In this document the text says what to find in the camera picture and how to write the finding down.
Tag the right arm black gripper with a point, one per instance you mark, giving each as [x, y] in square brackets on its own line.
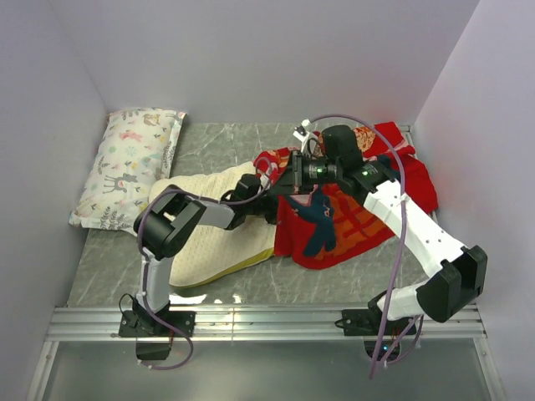
[292, 181]

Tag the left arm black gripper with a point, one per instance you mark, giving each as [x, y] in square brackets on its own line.
[272, 217]

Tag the red cartoon pillowcase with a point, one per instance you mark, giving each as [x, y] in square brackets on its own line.
[327, 227]

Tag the cream yellow-edged pillow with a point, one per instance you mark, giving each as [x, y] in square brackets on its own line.
[212, 252]

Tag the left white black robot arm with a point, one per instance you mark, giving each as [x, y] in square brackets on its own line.
[167, 224]

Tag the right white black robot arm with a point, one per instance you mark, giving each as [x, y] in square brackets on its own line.
[345, 191]

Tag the floral patterned small pillow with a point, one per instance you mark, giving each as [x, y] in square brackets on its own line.
[137, 150]

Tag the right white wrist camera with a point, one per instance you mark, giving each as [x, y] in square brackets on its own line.
[302, 133]

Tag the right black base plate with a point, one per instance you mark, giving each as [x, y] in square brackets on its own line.
[366, 323]

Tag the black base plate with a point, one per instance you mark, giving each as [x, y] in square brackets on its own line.
[366, 323]
[141, 325]

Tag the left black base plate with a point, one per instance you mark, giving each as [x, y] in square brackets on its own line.
[141, 325]

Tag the aluminium rail frame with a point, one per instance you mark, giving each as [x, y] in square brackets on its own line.
[274, 300]

